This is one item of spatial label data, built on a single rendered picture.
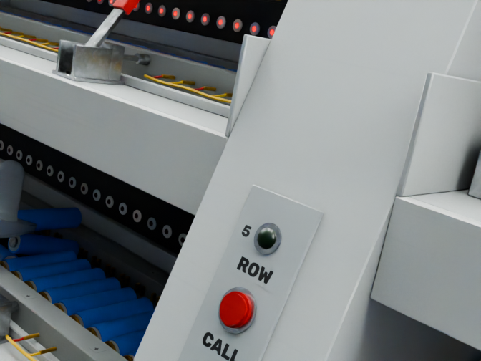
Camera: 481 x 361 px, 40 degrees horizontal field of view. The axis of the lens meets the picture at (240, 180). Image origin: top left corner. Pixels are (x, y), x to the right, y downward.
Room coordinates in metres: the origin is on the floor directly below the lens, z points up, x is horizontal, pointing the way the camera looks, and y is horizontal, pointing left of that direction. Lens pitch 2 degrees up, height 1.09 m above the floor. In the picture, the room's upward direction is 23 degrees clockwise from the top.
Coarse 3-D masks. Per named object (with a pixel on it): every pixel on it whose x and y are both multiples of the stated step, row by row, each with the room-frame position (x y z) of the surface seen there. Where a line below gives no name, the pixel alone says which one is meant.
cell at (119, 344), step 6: (144, 330) 0.45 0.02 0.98; (120, 336) 0.44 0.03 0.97; (126, 336) 0.44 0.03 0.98; (132, 336) 0.44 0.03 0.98; (138, 336) 0.45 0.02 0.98; (114, 342) 0.43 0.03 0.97; (120, 342) 0.43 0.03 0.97; (126, 342) 0.44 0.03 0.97; (132, 342) 0.44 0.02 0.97; (138, 342) 0.44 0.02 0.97; (120, 348) 0.43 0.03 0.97; (126, 348) 0.43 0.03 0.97; (132, 348) 0.44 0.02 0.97; (120, 354) 0.43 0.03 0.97
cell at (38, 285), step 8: (72, 272) 0.53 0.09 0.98; (80, 272) 0.53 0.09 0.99; (88, 272) 0.53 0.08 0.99; (96, 272) 0.54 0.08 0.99; (104, 272) 0.54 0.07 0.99; (32, 280) 0.50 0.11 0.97; (40, 280) 0.50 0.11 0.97; (48, 280) 0.50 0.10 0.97; (56, 280) 0.51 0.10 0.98; (64, 280) 0.51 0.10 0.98; (72, 280) 0.52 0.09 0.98; (80, 280) 0.52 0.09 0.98; (88, 280) 0.53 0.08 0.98; (40, 288) 0.50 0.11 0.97; (48, 288) 0.50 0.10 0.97
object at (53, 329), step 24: (0, 264) 0.50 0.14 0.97; (0, 288) 0.47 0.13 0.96; (24, 288) 0.47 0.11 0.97; (24, 312) 0.45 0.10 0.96; (48, 312) 0.44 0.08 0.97; (24, 336) 0.43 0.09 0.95; (48, 336) 0.43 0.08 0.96; (72, 336) 0.42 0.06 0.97; (72, 360) 0.41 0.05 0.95; (96, 360) 0.40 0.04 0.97; (120, 360) 0.40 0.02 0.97
